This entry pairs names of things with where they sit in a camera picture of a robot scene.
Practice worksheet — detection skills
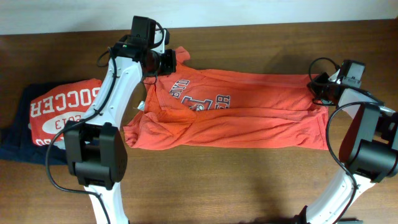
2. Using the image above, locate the dark navy folded garment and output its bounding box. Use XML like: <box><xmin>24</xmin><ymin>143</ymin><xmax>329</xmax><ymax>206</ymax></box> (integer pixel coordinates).
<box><xmin>0</xmin><ymin>82</ymin><xmax>75</xmax><ymax>166</ymax></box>

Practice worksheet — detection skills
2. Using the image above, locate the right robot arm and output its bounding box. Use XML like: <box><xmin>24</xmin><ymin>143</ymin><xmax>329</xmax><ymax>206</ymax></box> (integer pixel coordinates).
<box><xmin>292</xmin><ymin>60</ymin><xmax>397</xmax><ymax>224</ymax></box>

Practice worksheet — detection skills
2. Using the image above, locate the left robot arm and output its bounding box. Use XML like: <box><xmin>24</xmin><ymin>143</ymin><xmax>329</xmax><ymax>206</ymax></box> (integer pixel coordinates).
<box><xmin>63</xmin><ymin>16</ymin><xmax>177</xmax><ymax>223</ymax></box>

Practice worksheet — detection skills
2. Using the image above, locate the folded red soccer shirt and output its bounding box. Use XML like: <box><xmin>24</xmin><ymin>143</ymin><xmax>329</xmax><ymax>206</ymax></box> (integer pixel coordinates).
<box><xmin>29</xmin><ymin>78</ymin><xmax>102</xmax><ymax>146</ymax></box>

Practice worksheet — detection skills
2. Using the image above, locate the orange soccer t-shirt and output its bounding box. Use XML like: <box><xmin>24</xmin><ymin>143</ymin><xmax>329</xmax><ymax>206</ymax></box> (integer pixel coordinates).
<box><xmin>123</xmin><ymin>47</ymin><xmax>328</xmax><ymax>150</ymax></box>

